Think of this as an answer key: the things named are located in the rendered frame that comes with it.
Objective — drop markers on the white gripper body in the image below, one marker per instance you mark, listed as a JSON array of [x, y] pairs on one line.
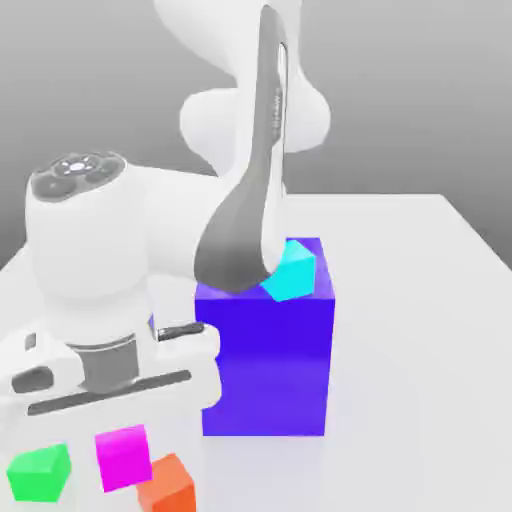
[[176, 360]]

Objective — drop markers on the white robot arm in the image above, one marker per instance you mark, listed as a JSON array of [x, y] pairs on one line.
[[88, 240]]

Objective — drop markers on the small magenta cube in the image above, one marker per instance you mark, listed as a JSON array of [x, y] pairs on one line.
[[122, 460]]

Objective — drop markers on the small orange cube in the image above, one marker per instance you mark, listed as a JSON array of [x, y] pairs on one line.
[[172, 488]]

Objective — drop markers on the small cyan cube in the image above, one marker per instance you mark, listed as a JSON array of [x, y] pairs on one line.
[[292, 276]]

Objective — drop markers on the small green cube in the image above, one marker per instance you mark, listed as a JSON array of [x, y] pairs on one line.
[[38, 476]]

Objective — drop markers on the large blue box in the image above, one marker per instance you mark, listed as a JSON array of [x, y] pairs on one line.
[[272, 368]]

